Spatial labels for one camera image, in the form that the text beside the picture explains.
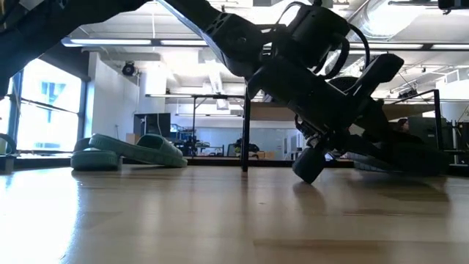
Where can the black monitor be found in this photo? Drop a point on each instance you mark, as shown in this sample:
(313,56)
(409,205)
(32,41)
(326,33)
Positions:
(154,124)
(423,132)

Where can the long ceiling light bar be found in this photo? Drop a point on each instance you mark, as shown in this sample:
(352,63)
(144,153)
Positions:
(110,42)

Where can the green rubber slide sandal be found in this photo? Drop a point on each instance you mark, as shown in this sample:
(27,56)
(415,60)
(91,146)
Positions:
(146,150)
(95,161)

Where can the round black ceiling speaker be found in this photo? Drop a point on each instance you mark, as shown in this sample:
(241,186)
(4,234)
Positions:
(128,69)

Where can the beige cardboard box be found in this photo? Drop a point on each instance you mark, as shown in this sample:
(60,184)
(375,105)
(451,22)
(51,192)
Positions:
(132,139)

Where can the brown cardboard box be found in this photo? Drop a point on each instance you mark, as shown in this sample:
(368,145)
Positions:
(265,155)

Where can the wooden shelf with black frame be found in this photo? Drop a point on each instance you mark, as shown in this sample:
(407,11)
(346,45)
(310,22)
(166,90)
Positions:
(271,111)

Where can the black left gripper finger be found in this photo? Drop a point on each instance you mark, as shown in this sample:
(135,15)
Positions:
(351,146)
(381,132)

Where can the large bright window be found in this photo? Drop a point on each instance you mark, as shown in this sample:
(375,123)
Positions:
(51,102)

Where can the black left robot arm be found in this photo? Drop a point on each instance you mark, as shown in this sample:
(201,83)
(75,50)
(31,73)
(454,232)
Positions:
(227,33)

